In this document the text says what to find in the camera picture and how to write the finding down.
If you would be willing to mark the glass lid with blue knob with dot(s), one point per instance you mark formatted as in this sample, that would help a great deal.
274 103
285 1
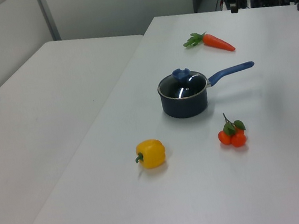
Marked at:
182 87

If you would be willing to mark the orange toy carrot green leaves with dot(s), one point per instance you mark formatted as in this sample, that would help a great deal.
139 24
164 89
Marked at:
214 42

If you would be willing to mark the toy tangerine bunch with leaves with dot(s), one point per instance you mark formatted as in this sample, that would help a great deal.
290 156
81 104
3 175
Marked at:
234 137

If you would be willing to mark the yellow toy bell pepper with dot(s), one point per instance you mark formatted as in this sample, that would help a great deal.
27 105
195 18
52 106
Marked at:
152 154

